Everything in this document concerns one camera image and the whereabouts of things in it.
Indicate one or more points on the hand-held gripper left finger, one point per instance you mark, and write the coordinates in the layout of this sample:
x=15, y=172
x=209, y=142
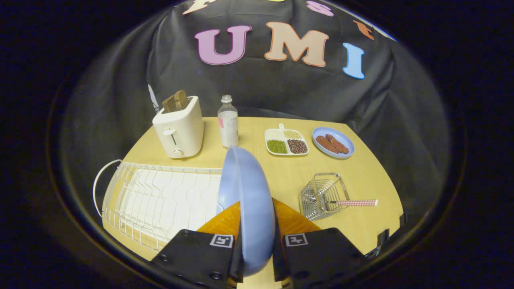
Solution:
x=196, y=257

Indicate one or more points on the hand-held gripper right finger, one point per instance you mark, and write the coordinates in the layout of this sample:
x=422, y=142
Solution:
x=321, y=257

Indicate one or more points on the small blue plate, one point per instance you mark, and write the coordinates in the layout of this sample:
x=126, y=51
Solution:
x=333, y=142

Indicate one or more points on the white divided dish with beans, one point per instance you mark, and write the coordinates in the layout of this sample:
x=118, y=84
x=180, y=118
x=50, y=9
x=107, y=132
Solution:
x=286, y=141

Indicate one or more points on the brown sausage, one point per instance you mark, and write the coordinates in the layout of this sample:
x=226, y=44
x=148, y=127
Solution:
x=326, y=144
x=338, y=143

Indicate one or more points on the white toaster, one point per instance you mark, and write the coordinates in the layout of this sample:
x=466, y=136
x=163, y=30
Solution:
x=179, y=130

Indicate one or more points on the clear plastic bottle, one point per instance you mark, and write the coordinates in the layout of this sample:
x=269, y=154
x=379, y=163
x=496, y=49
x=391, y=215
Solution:
x=228, y=122

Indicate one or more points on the brown toast slice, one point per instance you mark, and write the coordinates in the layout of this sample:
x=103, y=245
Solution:
x=176, y=101

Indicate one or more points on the black backdrop cloth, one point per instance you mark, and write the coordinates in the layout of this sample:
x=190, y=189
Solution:
x=281, y=80

